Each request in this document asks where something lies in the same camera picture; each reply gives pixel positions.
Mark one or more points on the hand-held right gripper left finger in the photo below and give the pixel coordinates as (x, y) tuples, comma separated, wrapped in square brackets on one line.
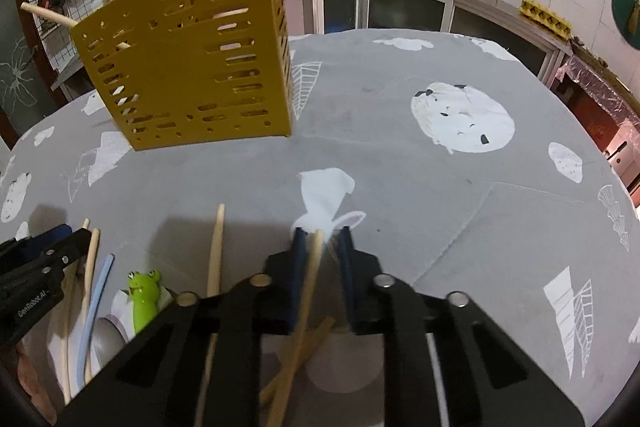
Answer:
[(300, 277)]

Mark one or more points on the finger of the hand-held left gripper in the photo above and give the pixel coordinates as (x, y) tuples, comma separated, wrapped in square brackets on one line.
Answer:
[(55, 262), (47, 238)]

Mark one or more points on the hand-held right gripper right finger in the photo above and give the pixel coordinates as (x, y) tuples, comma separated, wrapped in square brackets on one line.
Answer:
[(347, 277)]

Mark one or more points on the beige wooden chopstick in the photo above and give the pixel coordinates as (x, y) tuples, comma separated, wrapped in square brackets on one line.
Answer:
[(217, 252), (91, 287), (307, 297), (50, 14), (65, 347)]

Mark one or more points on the light blue chopstick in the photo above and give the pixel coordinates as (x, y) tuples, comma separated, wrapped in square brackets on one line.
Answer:
[(97, 302)]

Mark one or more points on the brown wooden chopstick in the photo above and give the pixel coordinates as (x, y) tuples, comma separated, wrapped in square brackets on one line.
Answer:
[(310, 347)]

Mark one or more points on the white spoon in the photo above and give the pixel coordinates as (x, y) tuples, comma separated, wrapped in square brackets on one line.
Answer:
[(107, 342)]

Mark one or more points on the green frog spoon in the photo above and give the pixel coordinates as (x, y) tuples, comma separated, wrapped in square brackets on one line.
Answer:
[(143, 304)]

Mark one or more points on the yellow perforated utensil holder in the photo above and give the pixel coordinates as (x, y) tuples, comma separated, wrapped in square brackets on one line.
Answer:
[(200, 72)]

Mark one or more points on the brown frosted glass door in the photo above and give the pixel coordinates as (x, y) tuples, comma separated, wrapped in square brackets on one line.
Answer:
[(15, 72)]

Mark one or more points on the kitchen counter cabinet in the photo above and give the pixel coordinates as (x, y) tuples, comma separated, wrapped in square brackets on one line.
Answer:
[(400, 7)]

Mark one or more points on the red table with plastic cover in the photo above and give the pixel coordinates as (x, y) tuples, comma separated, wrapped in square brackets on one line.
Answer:
[(597, 87)]

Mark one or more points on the yellow egg carton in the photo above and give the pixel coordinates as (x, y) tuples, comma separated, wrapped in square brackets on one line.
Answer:
[(545, 19)]

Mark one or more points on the green round wall board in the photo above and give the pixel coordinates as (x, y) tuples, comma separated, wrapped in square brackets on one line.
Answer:
[(625, 14)]

